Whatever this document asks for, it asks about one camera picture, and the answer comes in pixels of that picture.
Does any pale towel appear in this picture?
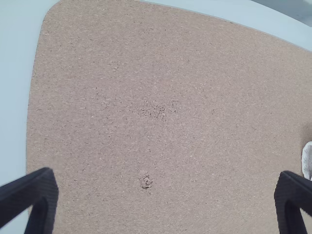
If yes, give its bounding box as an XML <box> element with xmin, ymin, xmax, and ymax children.
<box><xmin>301</xmin><ymin>140</ymin><xmax>312</xmax><ymax>181</ymax></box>

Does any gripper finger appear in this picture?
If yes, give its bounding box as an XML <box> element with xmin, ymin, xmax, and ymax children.
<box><xmin>0</xmin><ymin>167</ymin><xmax>59</xmax><ymax>234</ymax></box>
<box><xmin>273</xmin><ymin>171</ymin><xmax>312</xmax><ymax>234</ymax></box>

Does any cork mat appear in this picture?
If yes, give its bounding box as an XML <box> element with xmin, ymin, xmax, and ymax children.
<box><xmin>25</xmin><ymin>0</ymin><xmax>312</xmax><ymax>234</ymax></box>

